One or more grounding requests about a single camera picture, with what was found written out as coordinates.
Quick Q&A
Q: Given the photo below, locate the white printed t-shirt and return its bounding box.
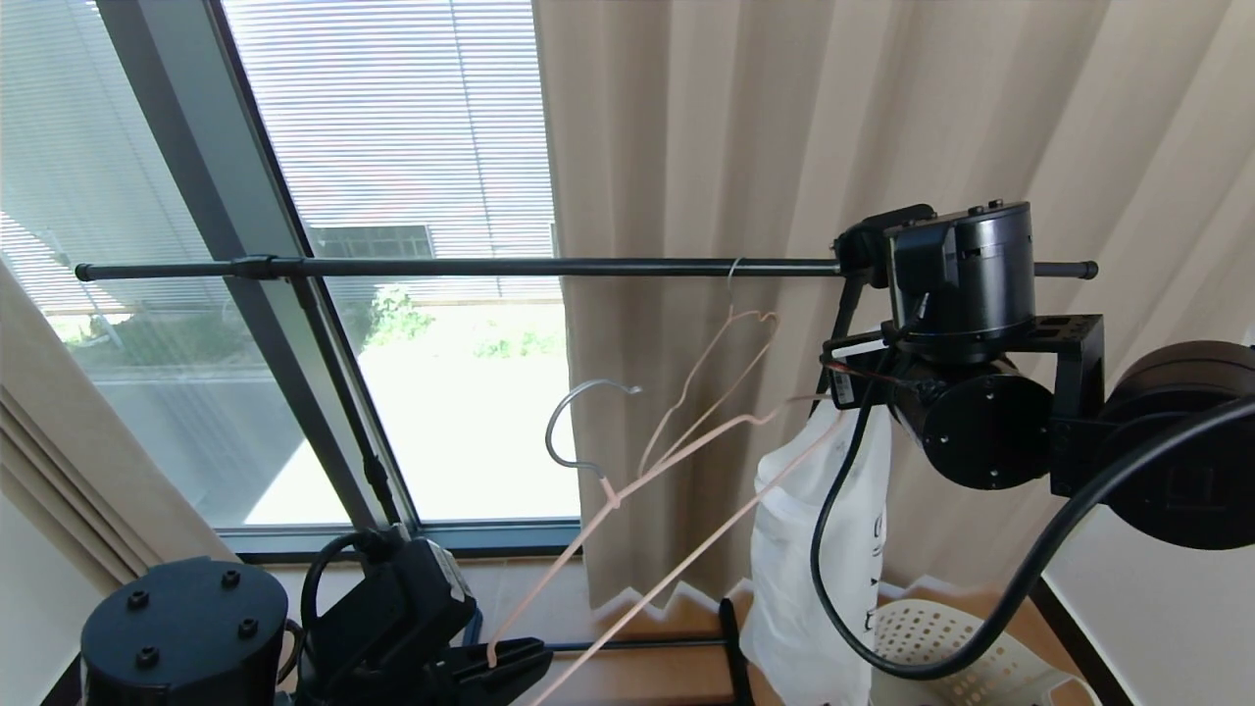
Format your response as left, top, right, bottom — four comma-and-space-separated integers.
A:
740, 397, 893, 706

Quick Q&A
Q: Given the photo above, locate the window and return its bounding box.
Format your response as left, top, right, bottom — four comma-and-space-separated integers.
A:
0, 0, 584, 562

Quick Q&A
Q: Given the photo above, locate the beige curtain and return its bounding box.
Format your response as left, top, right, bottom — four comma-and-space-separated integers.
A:
534, 0, 1255, 614
0, 265, 236, 589

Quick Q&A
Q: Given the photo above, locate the black clothes rack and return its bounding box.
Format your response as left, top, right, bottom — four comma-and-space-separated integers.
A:
74, 253, 1099, 706

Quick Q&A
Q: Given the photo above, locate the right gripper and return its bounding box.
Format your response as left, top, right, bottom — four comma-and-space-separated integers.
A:
822, 328, 1056, 491

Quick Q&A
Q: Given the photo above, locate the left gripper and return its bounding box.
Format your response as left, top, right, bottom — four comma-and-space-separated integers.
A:
294, 642, 454, 706

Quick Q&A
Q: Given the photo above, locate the white laundry basket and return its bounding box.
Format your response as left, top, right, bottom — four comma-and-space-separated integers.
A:
863, 598, 1099, 706

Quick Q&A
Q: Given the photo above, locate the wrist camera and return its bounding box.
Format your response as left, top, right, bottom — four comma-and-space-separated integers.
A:
833, 204, 937, 290
316, 535, 479, 653

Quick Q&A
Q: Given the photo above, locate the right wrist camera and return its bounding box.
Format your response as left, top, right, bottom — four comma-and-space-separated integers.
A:
833, 204, 937, 290

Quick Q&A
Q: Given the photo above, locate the pink clothes hanger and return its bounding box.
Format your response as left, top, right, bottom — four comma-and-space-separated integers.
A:
637, 257, 782, 479
485, 378, 849, 706

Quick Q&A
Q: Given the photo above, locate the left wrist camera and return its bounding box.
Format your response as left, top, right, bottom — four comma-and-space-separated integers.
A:
316, 535, 479, 653

